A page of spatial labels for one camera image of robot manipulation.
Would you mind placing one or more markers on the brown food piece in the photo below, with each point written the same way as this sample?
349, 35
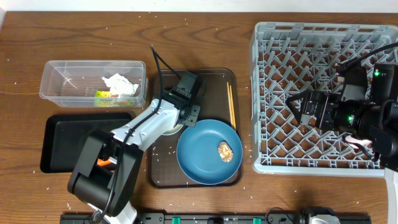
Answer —
225, 152

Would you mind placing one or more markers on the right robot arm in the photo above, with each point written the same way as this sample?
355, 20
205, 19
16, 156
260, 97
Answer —
365, 110

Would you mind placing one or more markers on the white tissue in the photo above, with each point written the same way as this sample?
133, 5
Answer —
120, 85

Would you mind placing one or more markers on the black rectangular tray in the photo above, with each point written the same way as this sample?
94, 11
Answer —
65, 135

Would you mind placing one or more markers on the yellow snack wrapper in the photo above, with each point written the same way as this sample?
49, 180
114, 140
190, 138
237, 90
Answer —
109, 99

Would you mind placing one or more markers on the pink plastic cup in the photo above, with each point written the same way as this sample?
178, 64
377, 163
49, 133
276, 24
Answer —
353, 141

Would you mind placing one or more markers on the clear plastic waste bin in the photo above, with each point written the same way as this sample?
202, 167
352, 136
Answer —
73, 83

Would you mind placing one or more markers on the grey dishwasher rack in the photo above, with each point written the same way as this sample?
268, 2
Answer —
287, 58

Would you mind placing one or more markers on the brown serving tray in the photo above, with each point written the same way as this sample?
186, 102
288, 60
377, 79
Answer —
163, 170

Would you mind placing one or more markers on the dark blue plate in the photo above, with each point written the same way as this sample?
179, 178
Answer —
197, 152

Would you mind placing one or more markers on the orange carrot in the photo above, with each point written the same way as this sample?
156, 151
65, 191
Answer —
103, 163

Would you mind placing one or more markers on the light blue rice bowl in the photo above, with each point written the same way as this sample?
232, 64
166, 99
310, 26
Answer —
174, 130

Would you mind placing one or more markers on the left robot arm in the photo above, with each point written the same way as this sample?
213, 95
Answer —
107, 168

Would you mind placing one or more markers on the wooden chopstick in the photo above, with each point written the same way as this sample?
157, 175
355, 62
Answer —
227, 86
233, 117

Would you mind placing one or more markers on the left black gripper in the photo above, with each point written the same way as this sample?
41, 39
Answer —
193, 122

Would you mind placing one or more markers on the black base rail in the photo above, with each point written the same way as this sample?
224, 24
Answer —
160, 218

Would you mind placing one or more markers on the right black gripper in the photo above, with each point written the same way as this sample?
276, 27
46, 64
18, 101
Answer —
328, 102

